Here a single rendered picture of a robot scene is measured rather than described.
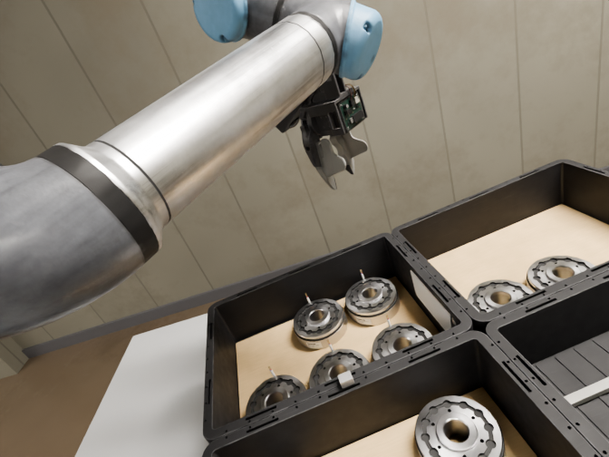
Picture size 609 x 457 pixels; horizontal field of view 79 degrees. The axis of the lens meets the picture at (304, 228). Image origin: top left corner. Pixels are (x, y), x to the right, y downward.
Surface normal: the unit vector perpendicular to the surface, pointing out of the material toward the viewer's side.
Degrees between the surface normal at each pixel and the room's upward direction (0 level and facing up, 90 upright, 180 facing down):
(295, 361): 0
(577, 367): 0
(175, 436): 0
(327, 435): 90
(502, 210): 90
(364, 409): 90
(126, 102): 90
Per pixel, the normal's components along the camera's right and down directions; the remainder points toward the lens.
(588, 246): -0.33, -0.82
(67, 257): 0.61, 0.26
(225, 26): -0.52, 0.56
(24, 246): 0.50, 0.02
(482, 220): 0.21, 0.43
